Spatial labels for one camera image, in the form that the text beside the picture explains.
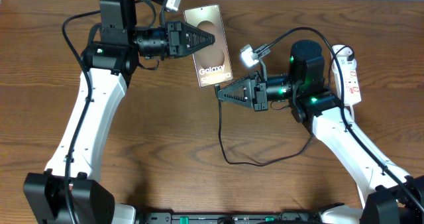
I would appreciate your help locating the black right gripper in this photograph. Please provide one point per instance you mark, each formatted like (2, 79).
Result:
(255, 96)

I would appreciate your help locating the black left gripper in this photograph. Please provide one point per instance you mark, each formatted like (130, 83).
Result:
(180, 35)

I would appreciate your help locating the gold Galaxy smartphone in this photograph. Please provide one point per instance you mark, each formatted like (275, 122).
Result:
(212, 63)

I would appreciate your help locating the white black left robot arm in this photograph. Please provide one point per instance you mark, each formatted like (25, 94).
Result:
(69, 189)

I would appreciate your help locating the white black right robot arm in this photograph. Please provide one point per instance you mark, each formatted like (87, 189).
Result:
(387, 192)

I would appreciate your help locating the white power strip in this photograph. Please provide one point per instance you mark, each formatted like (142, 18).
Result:
(349, 80)

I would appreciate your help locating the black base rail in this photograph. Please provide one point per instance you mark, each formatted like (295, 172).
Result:
(226, 218)

